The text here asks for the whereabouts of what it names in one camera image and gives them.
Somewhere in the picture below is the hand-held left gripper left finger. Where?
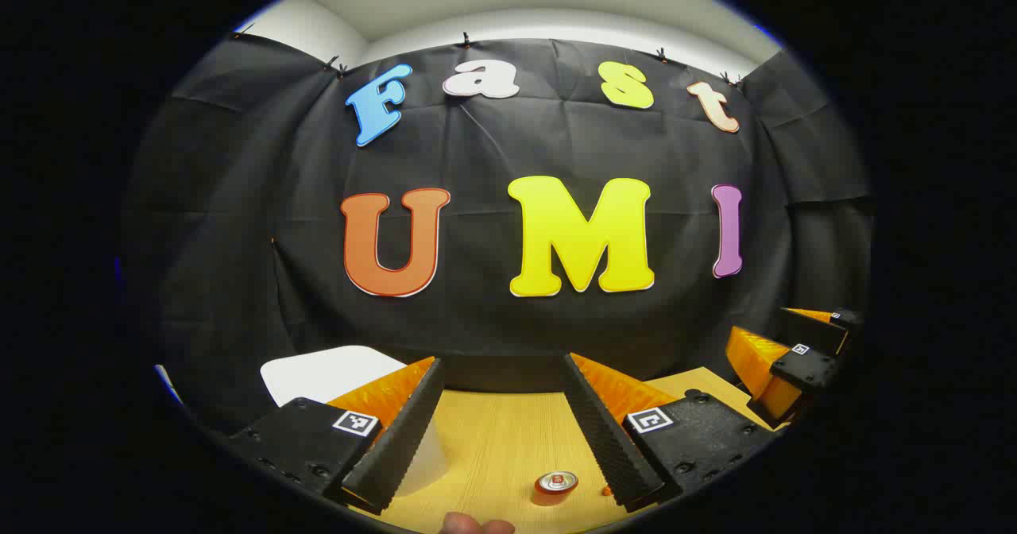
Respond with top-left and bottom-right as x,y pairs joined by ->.
229,356 -> 446,517

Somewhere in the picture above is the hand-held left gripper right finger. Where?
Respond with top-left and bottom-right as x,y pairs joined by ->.
564,351 -> 785,514

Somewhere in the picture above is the red pop can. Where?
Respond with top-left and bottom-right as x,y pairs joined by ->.
534,470 -> 579,507

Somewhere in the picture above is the white desktop garbage bin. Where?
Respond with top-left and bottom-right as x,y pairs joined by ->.
260,345 -> 444,499

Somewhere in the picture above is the wooden desktop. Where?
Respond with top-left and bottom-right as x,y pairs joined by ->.
350,366 -> 795,534

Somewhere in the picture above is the black backdrop cloth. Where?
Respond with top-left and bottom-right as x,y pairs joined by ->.
119,33 -> 875,439

